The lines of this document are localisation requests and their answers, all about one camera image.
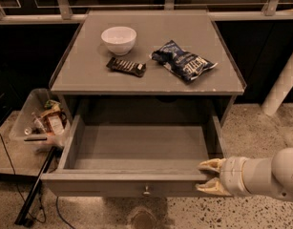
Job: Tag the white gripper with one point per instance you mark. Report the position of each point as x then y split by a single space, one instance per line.
232 176

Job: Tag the grey top drawer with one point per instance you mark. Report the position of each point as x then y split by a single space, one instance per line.
138 148

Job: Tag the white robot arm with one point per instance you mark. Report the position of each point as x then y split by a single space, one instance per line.
272 176

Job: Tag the grey drawer cabinet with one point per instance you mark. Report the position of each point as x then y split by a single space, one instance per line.
84 70

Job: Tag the blue chip bag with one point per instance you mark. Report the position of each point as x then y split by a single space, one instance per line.
186 65

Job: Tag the dark chocolate bar wrapper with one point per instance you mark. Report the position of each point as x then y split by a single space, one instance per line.
125 66

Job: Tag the white ceramic bowl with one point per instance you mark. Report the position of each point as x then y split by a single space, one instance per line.
119 40

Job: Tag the snack packages in bin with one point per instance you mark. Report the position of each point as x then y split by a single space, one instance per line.
51 121

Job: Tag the clear plastic bin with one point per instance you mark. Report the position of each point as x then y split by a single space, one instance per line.
24 130

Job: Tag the black metal stand leg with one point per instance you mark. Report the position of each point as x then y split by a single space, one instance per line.
36 184

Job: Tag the metal window railing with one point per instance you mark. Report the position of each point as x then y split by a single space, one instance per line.
75 11

